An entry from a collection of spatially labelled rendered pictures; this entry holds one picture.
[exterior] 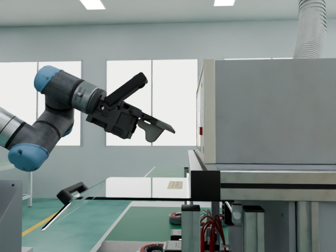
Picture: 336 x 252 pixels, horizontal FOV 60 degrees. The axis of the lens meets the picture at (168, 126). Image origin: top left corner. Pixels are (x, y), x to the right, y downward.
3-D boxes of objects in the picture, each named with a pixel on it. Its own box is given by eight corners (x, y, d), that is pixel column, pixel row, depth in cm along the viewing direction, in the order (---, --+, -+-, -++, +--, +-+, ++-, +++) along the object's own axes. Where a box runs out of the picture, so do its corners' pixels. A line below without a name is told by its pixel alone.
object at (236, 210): (233, 224, 47) (233, 205, 47) (206, 174, 109) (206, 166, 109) (243, 224, 47) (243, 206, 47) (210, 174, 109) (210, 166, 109)
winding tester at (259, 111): (204, 164, 56) (203, 57, 56) (196, 152, 99) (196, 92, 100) (418, 165, 53) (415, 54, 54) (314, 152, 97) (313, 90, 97)
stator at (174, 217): (193, 225, 137) (193, 217, 137) (170, 225, 136) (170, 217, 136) (190, 218, 148) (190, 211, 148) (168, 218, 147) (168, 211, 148)
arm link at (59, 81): (50, 84, 79) (51, 57, 74) (86, 100, 79) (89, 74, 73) (31, 98, 74) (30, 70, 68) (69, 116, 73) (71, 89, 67)
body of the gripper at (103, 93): (133, 140, 75) (91, 121, 76) (147, 110, 75) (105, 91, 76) (127, 141, 68) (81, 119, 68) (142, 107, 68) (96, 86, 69)
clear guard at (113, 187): (41, 231, 50) (41, 196, 50) (88, 200, 74) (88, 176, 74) (233, 235, 48) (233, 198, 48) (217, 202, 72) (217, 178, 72)
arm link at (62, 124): (32, 142, 77) (30, 111, 70) (52, 116, 86) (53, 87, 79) (60, 151, 78) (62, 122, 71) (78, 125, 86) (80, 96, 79)
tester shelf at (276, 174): (190, 200, 45) (190, 170, 45) (188, 161, 113) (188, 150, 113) (497, 204, 42) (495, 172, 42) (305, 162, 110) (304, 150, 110)
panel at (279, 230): (290, 401, 44) (287, 200, 45) (227, 242, 110) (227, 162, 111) (298, 401, 44) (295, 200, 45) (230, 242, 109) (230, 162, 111)
